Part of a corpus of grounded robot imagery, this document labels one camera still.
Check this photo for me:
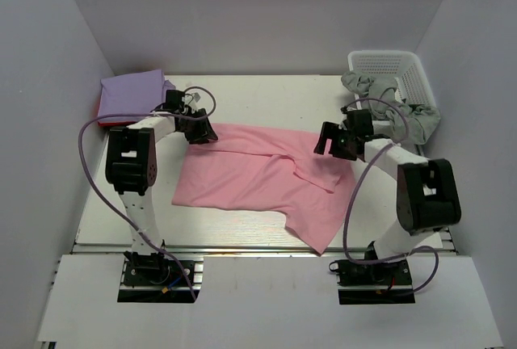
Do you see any pink t shirt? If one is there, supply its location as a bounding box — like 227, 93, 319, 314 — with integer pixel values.
172, 124, 355, 254

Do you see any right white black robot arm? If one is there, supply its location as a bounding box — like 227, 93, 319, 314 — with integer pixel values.
314, 110, 461, 265

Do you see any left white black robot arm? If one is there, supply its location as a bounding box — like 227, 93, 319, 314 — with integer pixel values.
105, 86, 218, 255

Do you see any folded purple t shirt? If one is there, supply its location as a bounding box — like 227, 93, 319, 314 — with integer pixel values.
98, 69, 176, 116

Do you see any grey crumpled t shirt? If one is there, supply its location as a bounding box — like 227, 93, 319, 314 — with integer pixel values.
341, 70, 441, 145

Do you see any white plastic basket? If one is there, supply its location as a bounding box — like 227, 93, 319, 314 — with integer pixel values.
348, 50, 438, 135

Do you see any folded red t shirt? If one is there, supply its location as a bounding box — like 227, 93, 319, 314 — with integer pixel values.
97, 103, 136, 127

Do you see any aluminium table rail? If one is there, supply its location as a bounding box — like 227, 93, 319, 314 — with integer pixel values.
70, 120, 457, 259

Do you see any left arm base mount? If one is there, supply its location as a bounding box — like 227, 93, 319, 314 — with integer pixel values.
117, 251, 203, 304

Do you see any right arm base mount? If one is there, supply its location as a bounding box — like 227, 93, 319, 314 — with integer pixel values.
329, 259, 415, 305

